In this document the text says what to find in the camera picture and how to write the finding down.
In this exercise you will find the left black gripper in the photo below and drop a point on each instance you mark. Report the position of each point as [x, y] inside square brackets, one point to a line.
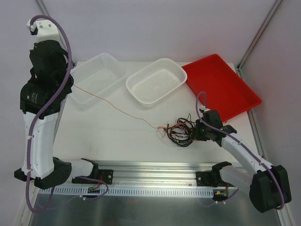
[43, 47]

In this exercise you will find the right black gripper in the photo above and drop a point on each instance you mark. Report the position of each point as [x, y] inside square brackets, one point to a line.
[200, 131]

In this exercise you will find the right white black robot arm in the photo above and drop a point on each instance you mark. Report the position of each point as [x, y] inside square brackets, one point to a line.
[266, 185]

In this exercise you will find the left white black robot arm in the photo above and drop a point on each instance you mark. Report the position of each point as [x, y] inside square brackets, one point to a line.
[41, 101]

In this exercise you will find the red plastic tray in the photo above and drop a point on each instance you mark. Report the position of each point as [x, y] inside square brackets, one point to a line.
[225, 91]

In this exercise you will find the translucent white rectangular basket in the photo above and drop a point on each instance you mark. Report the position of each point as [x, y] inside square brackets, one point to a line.
[98, 76]

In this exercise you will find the white perforated oval basket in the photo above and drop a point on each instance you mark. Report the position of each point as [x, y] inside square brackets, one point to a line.
[156, 81]

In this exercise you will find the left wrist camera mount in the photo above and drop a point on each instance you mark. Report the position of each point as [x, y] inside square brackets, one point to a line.
[44, 30]

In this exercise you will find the left aluminium frame post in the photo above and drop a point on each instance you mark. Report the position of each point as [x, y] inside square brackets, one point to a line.
[43, 10]

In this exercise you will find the aluminium frame post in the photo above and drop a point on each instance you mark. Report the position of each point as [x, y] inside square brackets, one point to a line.
[43, 10]
[260, 32]

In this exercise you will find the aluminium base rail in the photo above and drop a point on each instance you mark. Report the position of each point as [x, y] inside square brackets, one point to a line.
[122, 173]

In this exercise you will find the white slotted cable duct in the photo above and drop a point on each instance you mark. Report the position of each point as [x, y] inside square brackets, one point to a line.
[136, 191]

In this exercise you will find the right aluminium frame post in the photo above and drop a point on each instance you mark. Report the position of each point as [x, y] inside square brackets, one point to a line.
[260, 32]

